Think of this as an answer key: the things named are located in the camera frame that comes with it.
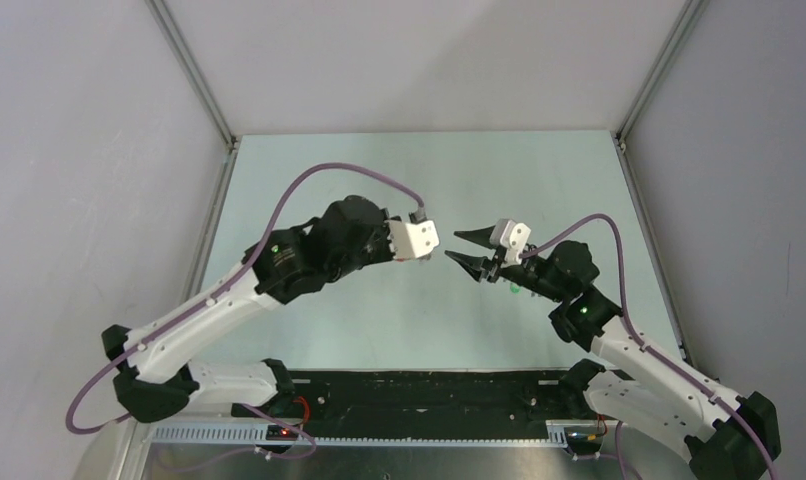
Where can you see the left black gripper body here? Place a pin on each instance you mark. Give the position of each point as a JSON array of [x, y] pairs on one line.
[[379, 250]]

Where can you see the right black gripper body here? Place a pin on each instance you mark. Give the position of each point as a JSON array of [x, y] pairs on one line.
[[526, 275]]

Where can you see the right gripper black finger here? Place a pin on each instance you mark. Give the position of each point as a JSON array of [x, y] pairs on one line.
[[478, 268], [481, 237]]

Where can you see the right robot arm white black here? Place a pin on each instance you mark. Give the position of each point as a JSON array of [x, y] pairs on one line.
[[716, 431]]

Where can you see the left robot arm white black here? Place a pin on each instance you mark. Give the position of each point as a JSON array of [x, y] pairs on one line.
[[162, 374]]

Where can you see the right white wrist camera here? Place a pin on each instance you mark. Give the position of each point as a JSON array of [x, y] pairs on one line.
[[510, 239]]

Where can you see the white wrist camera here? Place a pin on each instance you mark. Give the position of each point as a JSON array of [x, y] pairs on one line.
[[510, 239], [412, 241]]

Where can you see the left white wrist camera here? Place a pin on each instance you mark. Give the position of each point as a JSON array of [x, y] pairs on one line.
[[412, 241]]

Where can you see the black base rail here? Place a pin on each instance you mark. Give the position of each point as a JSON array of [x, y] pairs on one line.
[[429, 404]]

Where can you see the white cable duct strip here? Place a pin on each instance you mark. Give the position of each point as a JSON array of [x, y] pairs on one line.
[[266, 435]]

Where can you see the left aluminium frame post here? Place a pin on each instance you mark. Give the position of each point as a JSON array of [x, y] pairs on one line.
[[177, 43]]

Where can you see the aluminium frame post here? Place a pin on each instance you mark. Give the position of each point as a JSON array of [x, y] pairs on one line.
[[673, 43], [177, 43]]

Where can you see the right aluminium frame post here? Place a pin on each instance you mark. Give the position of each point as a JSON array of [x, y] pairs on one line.
[[673, 43]]

